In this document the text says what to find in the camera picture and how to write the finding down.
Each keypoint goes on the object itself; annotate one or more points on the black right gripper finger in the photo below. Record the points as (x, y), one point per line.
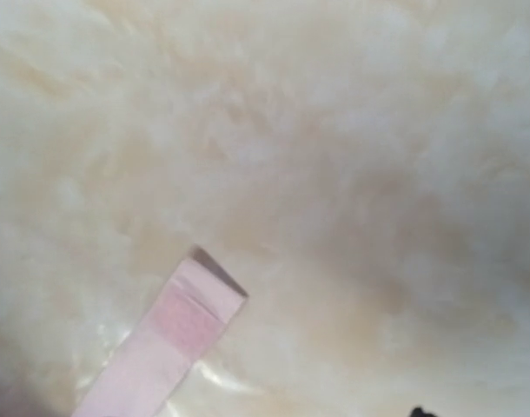
(420, 412)

